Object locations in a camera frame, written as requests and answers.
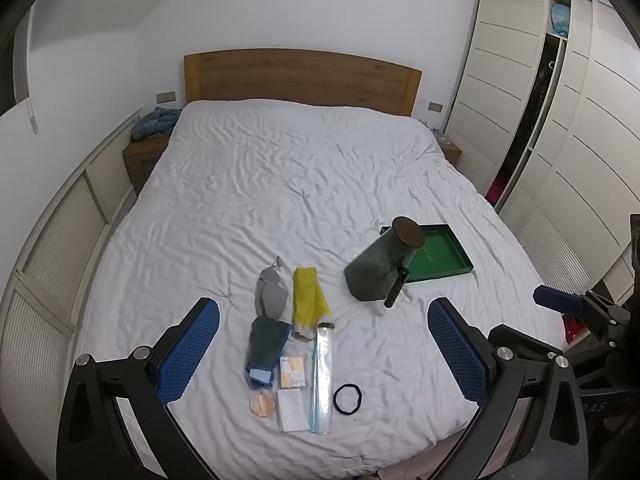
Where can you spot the bed with white sheet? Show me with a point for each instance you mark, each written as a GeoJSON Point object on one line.
{"type": "Point", "coordinates": [300, 185]}

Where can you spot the yellow towel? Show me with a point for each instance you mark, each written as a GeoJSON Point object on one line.
{"type": "Point", "coordinates": [307, 300]}

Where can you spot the clear plastic roll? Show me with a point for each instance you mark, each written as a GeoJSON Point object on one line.
{"type": "Point", "coordinates": [322, 385]}

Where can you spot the white wardrobe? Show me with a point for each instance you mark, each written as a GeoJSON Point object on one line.
{"type": "Point", "coordinates": [590, 135]}

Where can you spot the light blue bedding bundle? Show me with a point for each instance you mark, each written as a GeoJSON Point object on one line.
{"type": "Point", "coordinates": [560, 19]}

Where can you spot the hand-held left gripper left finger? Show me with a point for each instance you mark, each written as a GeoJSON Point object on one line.
{"type": "Point", "coordinates": [192, 350]}

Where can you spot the wooden nightstand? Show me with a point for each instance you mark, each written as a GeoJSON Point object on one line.
{"type": "Point", "coordinates": [142, 160]}
{"type": "Point", "coordinates": [450, 151]}

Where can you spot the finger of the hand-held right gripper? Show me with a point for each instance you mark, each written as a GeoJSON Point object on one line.
{"type": "Point", "coordinates": [520, 337]}
{"type": "Point", "coordinates": [555, 300]}

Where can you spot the green tray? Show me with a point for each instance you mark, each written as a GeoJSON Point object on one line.
{"type": "Point", "coordinates": [440, 255]}

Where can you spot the blue knitted cloth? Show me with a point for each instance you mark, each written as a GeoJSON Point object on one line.
{"type": "Point", "coordinates": [155, 122]}

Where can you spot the black cylinder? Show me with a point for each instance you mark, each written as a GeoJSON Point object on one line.
{"type": "Point", "coordinates": [396, 287]}

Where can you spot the red cloth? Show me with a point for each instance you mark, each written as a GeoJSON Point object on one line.
{"type": "Point", "coordinates": [495, 192]}

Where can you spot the round beige powder puff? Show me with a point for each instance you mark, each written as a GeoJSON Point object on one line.
{"type": "Point", "coordinates": [262, 405]}

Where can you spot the wooden headboard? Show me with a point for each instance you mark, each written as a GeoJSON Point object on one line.
{"type": "Point", "coordinates": [300, 77]}

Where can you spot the orange and white tissue packet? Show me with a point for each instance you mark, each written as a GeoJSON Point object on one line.
{"type": "Point", "coordinates": [291, 372]}

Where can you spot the white louvered cabinet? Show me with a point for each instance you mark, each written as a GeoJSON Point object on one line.
{"type": "Point", "coordinates": [60, 240]}

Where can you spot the dark glass jar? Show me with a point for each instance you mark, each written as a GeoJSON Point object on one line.
{"type": "Point", "coordinates": [375, 270]}

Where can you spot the wall switch panel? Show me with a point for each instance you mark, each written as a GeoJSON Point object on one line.
{"type": "Point", "coordinates": [435, 107]}
{"type": "Point", "coordinates": [166, 97]}

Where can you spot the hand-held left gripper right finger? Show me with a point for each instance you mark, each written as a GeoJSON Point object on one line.
{"type": "Point", "coordinates": [457, 355]}

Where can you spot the dark grey towel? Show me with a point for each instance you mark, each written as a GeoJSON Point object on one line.
{"type": "Point", "coordinates": [267, 342]}

